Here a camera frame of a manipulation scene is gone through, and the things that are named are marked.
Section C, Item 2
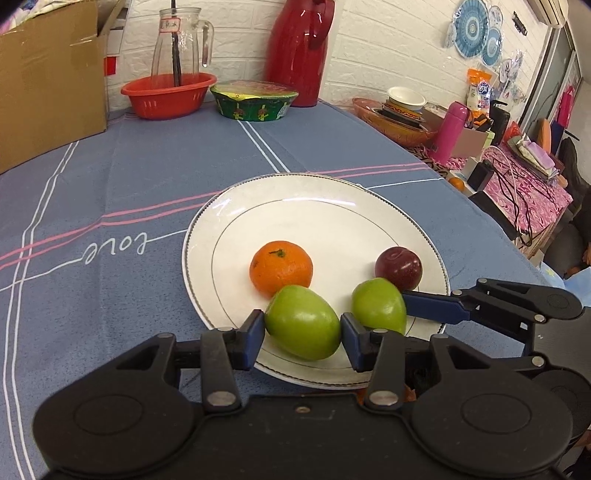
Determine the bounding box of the mandarin with green calyx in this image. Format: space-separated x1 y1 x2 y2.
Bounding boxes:
249 241 314 299

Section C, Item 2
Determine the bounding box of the dark red plum front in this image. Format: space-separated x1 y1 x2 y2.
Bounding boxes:
374 246 423 291

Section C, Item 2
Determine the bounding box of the brown cardboard box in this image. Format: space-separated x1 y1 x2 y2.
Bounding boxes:
1 1 125 172

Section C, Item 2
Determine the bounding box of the red thermos jug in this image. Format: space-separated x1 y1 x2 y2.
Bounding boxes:
263 0 335 107

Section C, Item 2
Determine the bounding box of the small green apple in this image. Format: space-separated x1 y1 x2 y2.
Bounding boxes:
351 278 407 334

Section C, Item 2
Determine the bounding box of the white round plate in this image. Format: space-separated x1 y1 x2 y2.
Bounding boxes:
181 172 452 391

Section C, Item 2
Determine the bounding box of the small orange on side table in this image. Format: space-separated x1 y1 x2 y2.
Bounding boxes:
448 177 466 192

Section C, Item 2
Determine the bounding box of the blue paper fan decoration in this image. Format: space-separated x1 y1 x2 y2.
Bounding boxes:
444 0 504 67

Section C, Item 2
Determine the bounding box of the orange snack bag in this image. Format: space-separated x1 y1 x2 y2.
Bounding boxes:
465 68 494 114

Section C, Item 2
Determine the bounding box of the black bottle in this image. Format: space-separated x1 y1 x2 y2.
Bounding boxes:
489 100 511 146

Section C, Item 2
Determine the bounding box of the red plastic basket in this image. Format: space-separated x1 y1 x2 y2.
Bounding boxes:
121 73 217 120

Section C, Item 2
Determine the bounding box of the large green apple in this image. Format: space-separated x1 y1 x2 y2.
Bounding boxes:
264 285 342 361

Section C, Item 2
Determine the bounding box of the glass pitcher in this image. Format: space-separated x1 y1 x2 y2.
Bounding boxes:
151 7 214 76

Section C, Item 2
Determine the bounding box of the black stirrer in pitcher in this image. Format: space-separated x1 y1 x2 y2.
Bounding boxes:
170 0 182 87

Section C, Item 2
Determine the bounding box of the green instant noodle bowl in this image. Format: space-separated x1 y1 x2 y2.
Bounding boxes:
211 80 298 122

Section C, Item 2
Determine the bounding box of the pink floral table cover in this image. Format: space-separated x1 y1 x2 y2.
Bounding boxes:
481 146 573 258

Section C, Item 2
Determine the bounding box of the pink thermos bottle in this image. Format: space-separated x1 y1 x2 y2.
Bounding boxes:
430 102 469 165

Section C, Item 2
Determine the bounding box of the black power adapter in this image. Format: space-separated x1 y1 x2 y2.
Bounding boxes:
468 160 495 192

